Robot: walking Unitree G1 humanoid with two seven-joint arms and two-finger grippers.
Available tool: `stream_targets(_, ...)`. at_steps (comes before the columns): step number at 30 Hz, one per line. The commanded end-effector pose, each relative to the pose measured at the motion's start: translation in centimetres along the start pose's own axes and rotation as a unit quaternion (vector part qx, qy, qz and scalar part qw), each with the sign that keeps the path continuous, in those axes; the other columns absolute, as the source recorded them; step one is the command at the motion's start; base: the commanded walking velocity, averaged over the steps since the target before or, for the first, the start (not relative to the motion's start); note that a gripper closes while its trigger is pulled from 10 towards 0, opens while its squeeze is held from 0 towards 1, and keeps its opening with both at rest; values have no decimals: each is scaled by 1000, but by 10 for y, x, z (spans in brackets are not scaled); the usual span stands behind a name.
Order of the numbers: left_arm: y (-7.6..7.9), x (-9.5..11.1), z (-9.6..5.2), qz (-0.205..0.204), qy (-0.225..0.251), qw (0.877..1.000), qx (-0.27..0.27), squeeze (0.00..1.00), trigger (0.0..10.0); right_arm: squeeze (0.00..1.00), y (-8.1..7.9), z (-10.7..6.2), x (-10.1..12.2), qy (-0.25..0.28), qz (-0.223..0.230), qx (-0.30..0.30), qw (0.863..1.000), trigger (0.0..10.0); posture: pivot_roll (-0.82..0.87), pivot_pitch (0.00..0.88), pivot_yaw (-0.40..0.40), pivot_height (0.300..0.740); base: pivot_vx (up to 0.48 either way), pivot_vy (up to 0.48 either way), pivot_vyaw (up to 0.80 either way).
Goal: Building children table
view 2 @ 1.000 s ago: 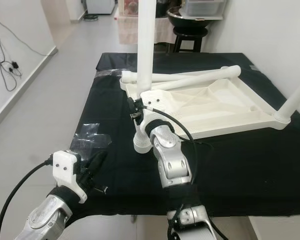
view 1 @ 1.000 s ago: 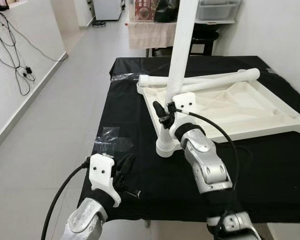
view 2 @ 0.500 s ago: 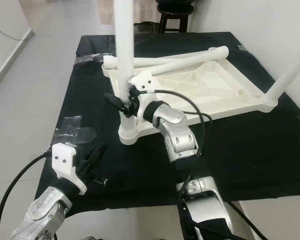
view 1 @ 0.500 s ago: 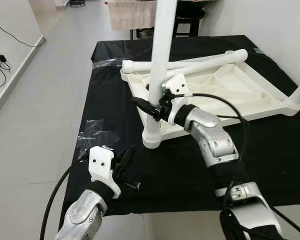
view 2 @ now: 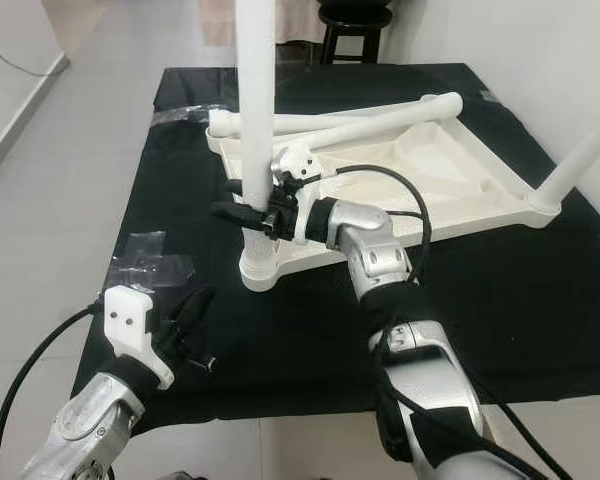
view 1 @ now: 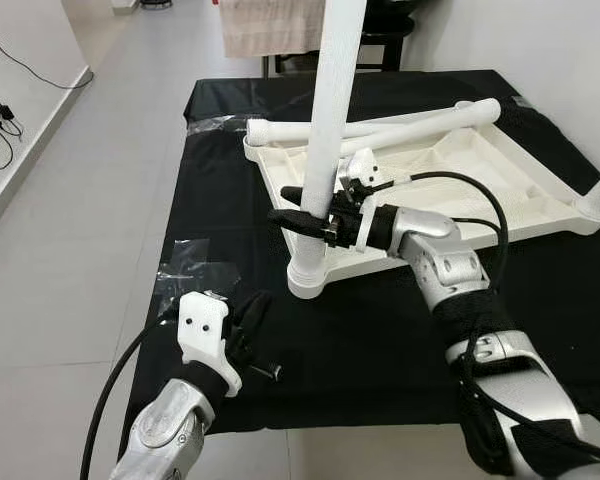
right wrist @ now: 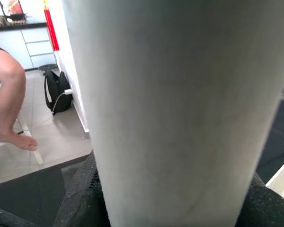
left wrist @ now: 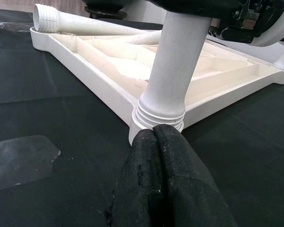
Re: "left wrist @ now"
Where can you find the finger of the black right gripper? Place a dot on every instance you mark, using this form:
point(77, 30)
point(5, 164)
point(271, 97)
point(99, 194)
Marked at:
point(191, 7)

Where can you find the crumpled clear tape patch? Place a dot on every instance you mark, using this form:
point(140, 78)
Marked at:
point(19, 160)

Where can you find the white plastic table top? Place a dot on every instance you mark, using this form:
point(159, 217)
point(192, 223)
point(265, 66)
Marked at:
point(97, 87)

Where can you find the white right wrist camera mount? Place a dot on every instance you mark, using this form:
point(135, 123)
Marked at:
point(279, 33)

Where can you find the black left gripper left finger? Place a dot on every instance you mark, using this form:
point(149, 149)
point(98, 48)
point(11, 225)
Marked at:
point(137, 182)

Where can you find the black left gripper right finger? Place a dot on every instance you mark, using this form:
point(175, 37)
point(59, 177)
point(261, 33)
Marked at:
point(187, 186)

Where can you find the black stool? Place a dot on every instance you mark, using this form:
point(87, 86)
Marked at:
point(104, 14)

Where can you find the black tablecloth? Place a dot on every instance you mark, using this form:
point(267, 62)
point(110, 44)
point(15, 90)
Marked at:
point(49, 118)

